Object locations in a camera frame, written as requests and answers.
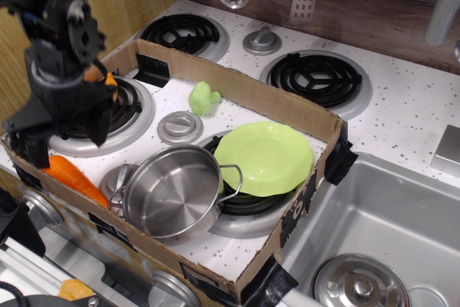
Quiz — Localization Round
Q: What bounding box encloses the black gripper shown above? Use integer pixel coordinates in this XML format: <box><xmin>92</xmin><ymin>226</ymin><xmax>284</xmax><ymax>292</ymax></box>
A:
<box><xmin>4</xmin><ymin>80</ymin><xmax>114</xmax><ymax>168</ymax></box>

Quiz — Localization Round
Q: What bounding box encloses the orange toy carrot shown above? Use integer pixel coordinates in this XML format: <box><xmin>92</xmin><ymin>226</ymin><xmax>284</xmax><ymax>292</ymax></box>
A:
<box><xmin>42</xmin><ymin>155</ymin><xmax>109</xmax><ymax>209</ymax></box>

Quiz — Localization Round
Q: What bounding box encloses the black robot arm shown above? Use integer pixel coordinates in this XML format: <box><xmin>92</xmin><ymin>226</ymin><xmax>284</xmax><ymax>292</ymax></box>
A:
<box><xmin>1</xmin><ymin>0</ymin><xmax>117</xmax><ymax>168</ymax></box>

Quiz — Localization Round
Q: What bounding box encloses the light green plastic plate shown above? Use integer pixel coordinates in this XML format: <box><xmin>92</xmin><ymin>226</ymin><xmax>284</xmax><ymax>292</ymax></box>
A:
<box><xmin>213</xmin><ymin>121</ymin><xmax>314</xmax><ymax>197</ymax></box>

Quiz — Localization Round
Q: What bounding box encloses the silver front stove knob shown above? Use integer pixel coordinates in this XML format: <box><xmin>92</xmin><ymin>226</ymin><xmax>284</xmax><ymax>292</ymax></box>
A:
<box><xmin>99</xmin><ymin>164</ymin><xmax>139</xmax><ymax>211</ymax></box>

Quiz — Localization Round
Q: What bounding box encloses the silver stove knob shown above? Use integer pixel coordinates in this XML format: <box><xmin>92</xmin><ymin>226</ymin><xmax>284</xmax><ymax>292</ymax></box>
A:
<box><xmin>99</xmin><ymin>164</ymin><xmax>139</xmax><ymax>211</ymax></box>
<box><xmin>242</xmin><ymin>27</ymin><xmax>282</xmax><ymax>56</ymax></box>
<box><xmin>157</xmin><ymin>111</ymin><xmax>204</xmax><ymax>145</ymax></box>

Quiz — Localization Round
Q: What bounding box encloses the orange toy pumpkin slice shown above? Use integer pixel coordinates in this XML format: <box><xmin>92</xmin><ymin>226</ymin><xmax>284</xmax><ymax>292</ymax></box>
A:
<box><xmin>83</xmin><ymin>66</ymin><xmax>118</xmax><ymax>101</ymax></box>

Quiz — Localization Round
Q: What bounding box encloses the front left stove burner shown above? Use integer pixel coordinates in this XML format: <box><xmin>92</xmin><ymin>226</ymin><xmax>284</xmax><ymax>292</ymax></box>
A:
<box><xmin>48</xmin><ymin>78</ymin><xmax>155</xmax><ymax>158</ymax></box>

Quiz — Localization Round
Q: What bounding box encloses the stove burner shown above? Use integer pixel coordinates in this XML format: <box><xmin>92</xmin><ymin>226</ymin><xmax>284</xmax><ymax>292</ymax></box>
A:
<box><xmin>197</xmin><ymin>129</ymin><xmax>298</xmax><ymax>239</ymax></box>
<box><xmin>259</xmin><ymin>50</ymin><xmax>372</xmax><ymax>121</ymax></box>
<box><xmin>48</xmin><ymin>78</ymin><xmax>155</xmax><ymax>158</ymax></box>
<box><xmin>134</xmin><ymin>14</ymin><xmax>229</xmax><ymax>63</ymax></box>

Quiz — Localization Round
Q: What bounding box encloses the silver oven knob left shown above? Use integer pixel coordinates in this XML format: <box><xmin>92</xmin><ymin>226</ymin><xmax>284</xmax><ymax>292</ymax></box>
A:
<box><xmin>22</xmin><ymin>190</ymin><xmax>64</xmax><ymax>231</ymax></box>

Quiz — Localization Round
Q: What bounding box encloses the silver oven knob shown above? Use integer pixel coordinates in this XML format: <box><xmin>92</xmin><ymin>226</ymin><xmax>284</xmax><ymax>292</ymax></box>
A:
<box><xmin>22</xmin><ymin>190</ymin><xmax>64</xmax><ymax>231</ymax></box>
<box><xmin>148</xmin><ymin>270</ymin><xmax>201</xmax><ymax>307</ymax></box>

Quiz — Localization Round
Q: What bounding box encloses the black device at left edge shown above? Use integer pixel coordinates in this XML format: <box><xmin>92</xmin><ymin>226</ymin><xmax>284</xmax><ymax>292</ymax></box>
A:
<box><xmin>1</xmin><ymin>188</ymin><xmax>46</xmax><ymax>257</ymax></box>

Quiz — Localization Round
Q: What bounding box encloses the silver centre stove knob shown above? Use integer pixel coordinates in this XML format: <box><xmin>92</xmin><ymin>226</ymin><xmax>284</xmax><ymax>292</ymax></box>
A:
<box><xmin>157</xmin><ymin>111</ymin><xmax>204</xmax><ymax>145</ymax></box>

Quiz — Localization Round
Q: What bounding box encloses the stainless steel pot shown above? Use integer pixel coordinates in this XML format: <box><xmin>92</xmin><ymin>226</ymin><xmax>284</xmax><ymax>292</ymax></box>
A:
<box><xmin>112</xmin><ymin>145</ymin><xmax>227</xmax><ymax>242</ymax></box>

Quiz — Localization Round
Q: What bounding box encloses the green toy broccoli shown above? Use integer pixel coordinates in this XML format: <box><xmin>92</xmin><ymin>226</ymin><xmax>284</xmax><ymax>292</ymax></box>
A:
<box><xmin>188</xmin><ymin>81</ymin><xmax>221</xmax><ymax>115</ymax></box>

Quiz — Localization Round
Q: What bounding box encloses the orange tape piece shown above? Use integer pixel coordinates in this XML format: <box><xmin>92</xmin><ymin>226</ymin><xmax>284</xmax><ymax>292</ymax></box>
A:
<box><xmin>57</xmin><ymin>279</ymin><xmax>94</xmax><ymax>301</ymax></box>

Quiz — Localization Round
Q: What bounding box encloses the back left stove burner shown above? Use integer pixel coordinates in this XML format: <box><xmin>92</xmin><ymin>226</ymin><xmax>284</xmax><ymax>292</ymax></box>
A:
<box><xmin>134</xmin><ymin>14</ymin><xmax>229</xmax><ymax>63</ymax></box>

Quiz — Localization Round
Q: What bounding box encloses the silver oven knob right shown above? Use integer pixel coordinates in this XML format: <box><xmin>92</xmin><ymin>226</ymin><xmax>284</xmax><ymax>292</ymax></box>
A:
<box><xmin>148</xmin><ymin>270</ymin><xmax>201</xmax><ymax>307</ymax></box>

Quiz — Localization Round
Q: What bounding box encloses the front right stove burner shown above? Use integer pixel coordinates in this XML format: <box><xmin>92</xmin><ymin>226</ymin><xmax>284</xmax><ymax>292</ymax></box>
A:
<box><xmin>197</xmin><ymin>129</ymin><xmax>298</xmax><ymax>239</ymax></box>

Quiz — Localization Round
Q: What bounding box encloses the silver back stove knob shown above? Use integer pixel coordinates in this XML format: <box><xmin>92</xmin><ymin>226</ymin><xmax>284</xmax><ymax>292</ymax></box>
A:
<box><xmin>242</xmin><ymin>27</ymin><xmax>282</xmax><ymax>56</ymax></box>

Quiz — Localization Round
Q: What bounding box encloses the hanging silver slotted spatula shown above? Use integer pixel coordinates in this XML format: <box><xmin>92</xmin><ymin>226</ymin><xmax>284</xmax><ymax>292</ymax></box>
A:
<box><xmin>289</xmin><ymin>0</ymin><xmax>316</xmax><ymax>25</ymax></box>

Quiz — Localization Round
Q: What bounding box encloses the brown cardboard fence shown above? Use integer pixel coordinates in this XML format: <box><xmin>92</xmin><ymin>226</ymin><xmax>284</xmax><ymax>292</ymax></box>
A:
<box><xmin>0</xmin><ymin>38</ymin><xmax>359</xmax><ymax>306</ymax></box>

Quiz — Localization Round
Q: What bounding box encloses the back right stove burner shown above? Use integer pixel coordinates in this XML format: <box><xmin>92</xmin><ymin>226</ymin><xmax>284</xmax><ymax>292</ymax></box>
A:
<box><xmin>259</xmin><ymin>50</ymin><xmax>372</xmax><ymax>121</ymax></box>

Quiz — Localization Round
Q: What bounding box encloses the steel pot lid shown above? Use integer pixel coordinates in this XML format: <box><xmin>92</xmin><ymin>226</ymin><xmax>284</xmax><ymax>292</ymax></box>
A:
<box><xmin>310</xmin><ymin>253</ymin><xmax>410</xmax><ymax>306</ymax></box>

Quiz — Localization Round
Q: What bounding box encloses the silver sink basin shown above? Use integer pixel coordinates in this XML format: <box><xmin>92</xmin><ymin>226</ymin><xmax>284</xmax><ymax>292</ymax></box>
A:
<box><xmin>280</xmin><ymin>154</ymin><xmax>459</xmax><ymax>306</ymax></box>

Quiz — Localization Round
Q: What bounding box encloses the silver faucet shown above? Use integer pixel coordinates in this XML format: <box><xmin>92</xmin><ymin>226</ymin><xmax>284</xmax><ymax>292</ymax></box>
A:
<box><xmin>423</xmin><ymin>0</ymin><xmax>459</xmax><ymax>46</ymax></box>

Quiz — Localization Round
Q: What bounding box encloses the silver faucet handle block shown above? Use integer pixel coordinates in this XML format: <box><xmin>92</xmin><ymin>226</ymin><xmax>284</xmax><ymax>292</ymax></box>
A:
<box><xmin>431</xmin><ymin>125</ymin><xmax>460</xmax><ymax>178</ymax></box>

